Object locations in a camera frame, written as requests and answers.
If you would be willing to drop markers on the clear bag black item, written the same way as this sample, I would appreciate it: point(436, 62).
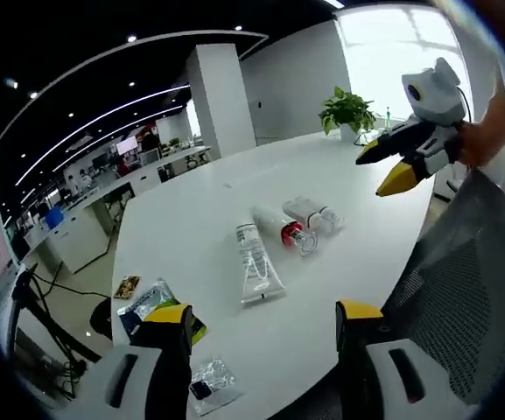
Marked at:
point(213, 385)

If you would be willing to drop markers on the small brown snack packet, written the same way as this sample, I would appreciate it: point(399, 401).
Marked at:
point(127, 286)

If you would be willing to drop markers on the white square pillar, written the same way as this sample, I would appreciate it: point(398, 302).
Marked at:
point(221, 100)

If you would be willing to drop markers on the person's right hand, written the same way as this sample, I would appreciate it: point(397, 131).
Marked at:
point(471, 144)

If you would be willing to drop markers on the white office desk row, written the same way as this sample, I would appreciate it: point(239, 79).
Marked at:
point(103, 205)

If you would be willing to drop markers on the green potted plant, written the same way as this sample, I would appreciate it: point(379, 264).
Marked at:
point(347, 114)

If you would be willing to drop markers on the blue storage bin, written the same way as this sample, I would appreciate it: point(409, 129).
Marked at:
point(53, 217)

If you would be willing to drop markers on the silver green foil packet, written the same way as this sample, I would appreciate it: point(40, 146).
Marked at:
point(156, 306)

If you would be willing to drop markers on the white skincare tube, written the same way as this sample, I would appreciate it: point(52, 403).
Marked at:
point(255, 262)

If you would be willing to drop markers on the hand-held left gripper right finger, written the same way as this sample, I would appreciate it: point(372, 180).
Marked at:
point(366, 363)

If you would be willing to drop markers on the clear skincare bottle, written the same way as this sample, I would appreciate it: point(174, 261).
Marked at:
point(313, 213)

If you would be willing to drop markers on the black camera tripod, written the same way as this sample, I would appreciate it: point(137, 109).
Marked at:
point(46, 324)

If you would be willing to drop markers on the white red-collared skincare bottle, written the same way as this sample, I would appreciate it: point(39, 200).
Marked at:
point(278, 227)

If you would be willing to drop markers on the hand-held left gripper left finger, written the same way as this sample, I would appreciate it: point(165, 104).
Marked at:
point(156, 363)

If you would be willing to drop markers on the mesh office chair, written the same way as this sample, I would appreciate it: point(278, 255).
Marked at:
point(462, 289)

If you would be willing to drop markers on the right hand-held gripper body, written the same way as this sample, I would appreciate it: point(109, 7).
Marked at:
point(433, 111)

